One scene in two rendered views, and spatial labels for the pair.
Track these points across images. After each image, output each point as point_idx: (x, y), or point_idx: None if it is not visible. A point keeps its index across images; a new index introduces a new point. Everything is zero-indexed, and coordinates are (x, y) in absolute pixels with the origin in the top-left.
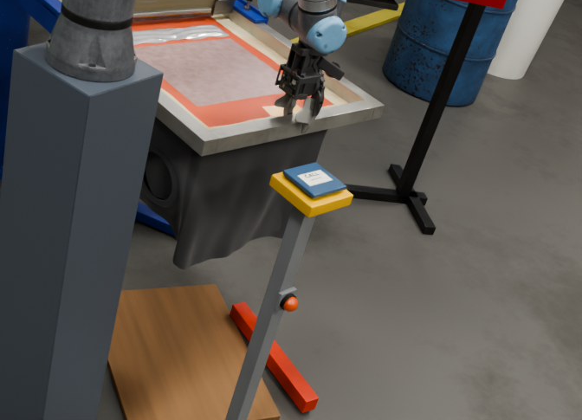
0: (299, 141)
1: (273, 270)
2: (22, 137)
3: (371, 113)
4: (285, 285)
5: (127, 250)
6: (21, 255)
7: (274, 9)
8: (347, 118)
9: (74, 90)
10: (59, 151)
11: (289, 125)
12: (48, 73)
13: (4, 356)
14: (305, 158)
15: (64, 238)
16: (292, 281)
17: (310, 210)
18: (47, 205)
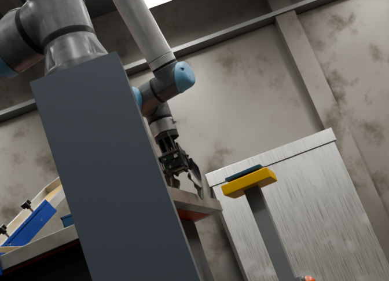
0: (194, 247)
1: (276, 269)
2: (73, 143)
3: (217, 204)
4: (293, 272)
5: (191, 250)
6: (128, 265)
7: (139, 97)
8: (211, 202)
9: (101, 58)
10: (113, 119)
11: (192, 193)
12: (72, 67)
13: None
14: (204, 265)
15: (161, 191)
16: (293, 269)
17: (267, 170)
18: (128, 179)
